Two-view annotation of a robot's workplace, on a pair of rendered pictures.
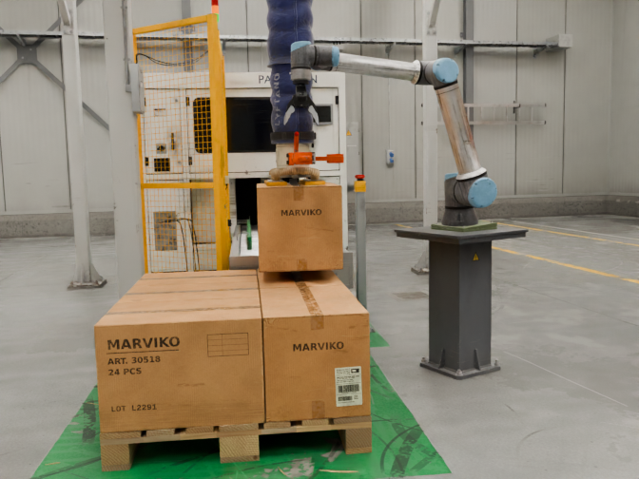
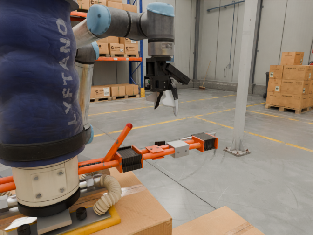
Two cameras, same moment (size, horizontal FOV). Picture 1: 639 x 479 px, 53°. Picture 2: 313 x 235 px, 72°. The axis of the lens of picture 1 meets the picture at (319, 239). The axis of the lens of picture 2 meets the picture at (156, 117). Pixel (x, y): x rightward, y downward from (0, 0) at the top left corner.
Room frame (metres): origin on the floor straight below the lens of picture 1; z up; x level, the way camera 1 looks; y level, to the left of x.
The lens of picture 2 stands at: (3.26, 0.78, 1.46)
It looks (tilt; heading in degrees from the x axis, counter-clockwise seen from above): 15 degrees down; 247
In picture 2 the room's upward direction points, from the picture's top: straight up
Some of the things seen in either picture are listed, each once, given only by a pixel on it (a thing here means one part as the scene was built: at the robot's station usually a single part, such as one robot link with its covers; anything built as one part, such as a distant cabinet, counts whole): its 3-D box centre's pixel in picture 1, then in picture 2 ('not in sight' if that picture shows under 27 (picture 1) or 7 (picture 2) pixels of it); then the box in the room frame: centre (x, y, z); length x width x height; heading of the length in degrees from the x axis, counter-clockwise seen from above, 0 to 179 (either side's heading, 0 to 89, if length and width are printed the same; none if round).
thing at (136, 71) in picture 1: (138, 89); not in sight; (4.25, 1.15, 1.62); 0.20 x 0.05 x 0.30; 6
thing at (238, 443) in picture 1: (240, 390); not in sight; (2.90, 0.38, 0.07); 1.20 x 1.00 x 0.14; 6
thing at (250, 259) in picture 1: (291, 258); not in sight; (3.61, 0.16, 0.58); 0.70 x 0.03 x 0.06; 96
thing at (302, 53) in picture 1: (301, 56); (159, 24); (2.94, 0.06, 1.58); 0.10 x 0.09 x 0.12; 106
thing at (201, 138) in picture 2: (302, 158); (204, 142); (2.73, 0.06, 1.13); 0.08 x 0.07 x 0.05; 7
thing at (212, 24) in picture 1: (176, 177); not in sight; (4.53, 0.99, 1.05); 0.87 x 0.10 x 2.10; 58
